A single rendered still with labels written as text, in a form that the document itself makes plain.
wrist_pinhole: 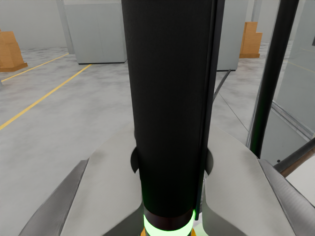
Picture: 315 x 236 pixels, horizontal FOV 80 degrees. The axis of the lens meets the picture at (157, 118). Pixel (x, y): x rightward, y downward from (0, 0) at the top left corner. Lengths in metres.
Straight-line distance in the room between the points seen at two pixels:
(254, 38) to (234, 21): 2.55
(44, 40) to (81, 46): 6.62
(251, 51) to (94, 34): 5.85
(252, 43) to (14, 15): 12.77
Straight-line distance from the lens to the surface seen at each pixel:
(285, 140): 1.35
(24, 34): 14.79
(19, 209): 2.32
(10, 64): 8.42
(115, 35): 7.39
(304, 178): 0.54
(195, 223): 0.21
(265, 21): 13.73
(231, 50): 6.06
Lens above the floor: 1.53
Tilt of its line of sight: 28 degrees down
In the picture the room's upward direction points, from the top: 2 degrees counter-clockwise
